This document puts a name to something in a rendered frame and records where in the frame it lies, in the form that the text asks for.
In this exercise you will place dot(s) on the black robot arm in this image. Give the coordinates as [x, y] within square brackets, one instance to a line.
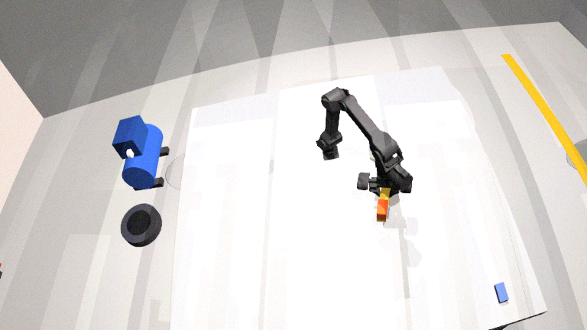
[382, 145]

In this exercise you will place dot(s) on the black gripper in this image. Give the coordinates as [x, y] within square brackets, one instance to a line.
[376, 182]

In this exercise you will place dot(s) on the light blue rectangular block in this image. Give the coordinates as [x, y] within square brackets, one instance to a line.
[501, 292]

